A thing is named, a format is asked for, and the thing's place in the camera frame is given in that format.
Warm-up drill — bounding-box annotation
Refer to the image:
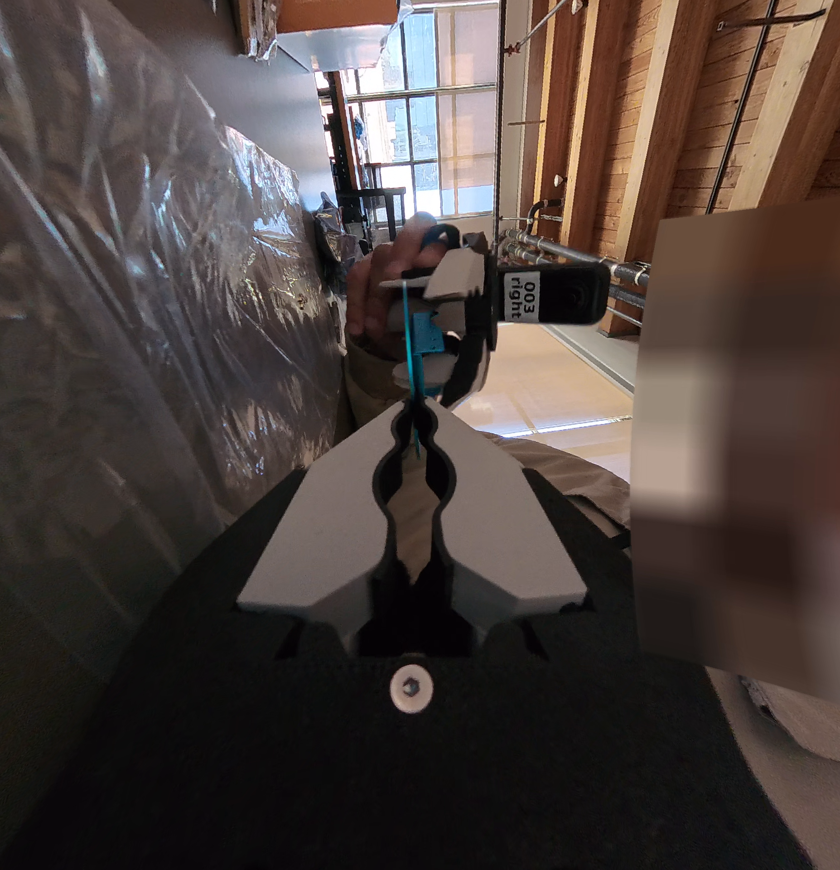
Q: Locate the grid pane window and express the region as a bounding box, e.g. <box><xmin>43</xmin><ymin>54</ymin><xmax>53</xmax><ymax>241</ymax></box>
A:
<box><xmin>345</xmin><ymin>7</ymin><xmax>502</xmax><ymax>218</ymax></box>

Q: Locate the crumpled dark plastic bag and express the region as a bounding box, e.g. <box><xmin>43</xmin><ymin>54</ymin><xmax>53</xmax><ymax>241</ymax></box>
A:
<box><xmin>313</xmin><ymin>192</ymin><xmax>360</xmax><ymax>290</ymax></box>

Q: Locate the blue round metal plate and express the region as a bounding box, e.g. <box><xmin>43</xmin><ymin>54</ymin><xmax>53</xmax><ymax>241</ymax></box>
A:
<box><xmin>401</xmin><ymin>268</ymin><xmax>424</xmax><ymax>462</ymax></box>

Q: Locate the black insulated pipe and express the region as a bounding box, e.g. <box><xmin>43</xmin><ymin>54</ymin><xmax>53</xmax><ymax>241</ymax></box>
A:
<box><xmin>505</xmin><ymin>230</ymin><xmax>655</xmax><ymax>283</ymax></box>
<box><xmin>507</xmin><ymin>245</ymin><xmax>644</xmax><ymax>305</ymax></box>

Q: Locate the person's right hand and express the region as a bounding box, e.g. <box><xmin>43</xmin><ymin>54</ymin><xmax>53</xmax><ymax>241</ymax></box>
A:
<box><xmin>345</xmin><ymin>212</ymin><xmax>440</xmax><ymax>341</ymax></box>

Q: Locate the orange cardboard box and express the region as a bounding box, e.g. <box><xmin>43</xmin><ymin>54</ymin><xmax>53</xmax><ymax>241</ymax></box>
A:
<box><xmin>233</xmin><ymin>0</ymin><xmax>402</xmax><ymax>74</ymax></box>

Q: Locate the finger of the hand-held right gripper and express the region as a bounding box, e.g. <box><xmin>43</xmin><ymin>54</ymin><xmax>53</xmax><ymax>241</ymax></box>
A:
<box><xmin>391</xmin><ymin>350</ymin><xmax>463</xmax><ymax>401</ymax></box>
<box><xmin>422</xmin><ymin>248</ymin><xmax>490</xmax><ymax>305</ymax></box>

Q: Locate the black table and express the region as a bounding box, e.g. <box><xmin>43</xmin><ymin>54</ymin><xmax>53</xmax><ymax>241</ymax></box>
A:
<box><xmin>335</xmin><ymin>189</ymin><xmax>409</xmax><ymax>244</ymax></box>

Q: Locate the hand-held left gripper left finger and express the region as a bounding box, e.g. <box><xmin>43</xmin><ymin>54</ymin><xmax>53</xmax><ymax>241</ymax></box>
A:
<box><xmin>237</xmin><ymin>401</ymin><xmax>402</xmax><ymax>643</ymax></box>

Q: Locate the clear plastic bag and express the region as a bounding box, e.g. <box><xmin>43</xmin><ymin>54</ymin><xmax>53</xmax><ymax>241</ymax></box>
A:
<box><xmin>0</xmin><ymin>0</ymin><xmax>349</xmax><ymax>653</ymax></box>

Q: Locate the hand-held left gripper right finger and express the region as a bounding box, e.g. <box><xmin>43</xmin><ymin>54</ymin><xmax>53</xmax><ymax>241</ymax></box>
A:
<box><xmin>420</xmin><ymin>397</ymin><xmax>589</xmax><ymax>643</ymax></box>

